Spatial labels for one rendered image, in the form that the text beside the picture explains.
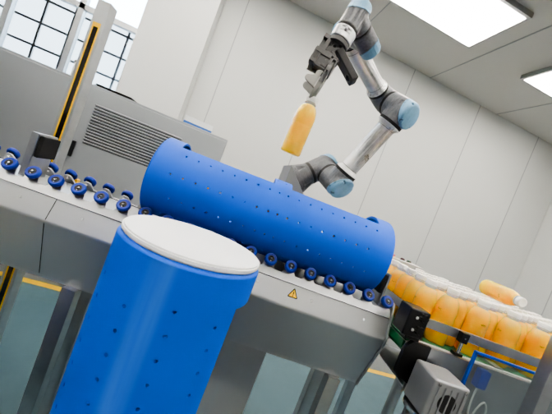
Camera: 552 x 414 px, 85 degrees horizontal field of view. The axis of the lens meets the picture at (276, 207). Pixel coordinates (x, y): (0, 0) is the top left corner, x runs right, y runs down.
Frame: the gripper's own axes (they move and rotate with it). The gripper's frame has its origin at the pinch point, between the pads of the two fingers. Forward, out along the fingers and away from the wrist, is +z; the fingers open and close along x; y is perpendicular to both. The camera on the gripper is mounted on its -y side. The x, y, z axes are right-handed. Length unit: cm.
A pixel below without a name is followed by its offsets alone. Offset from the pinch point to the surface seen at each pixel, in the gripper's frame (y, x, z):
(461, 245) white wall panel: -279, -349, -67
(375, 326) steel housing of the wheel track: -60, -8, 54
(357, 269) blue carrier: -44, -6, 40
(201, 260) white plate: -2, 49, 52
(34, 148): 72, -6, 62
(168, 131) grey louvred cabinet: 92, -139, 27
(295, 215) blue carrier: -15.5, -3.0, 35.7
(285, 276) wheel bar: -24, -7, 55
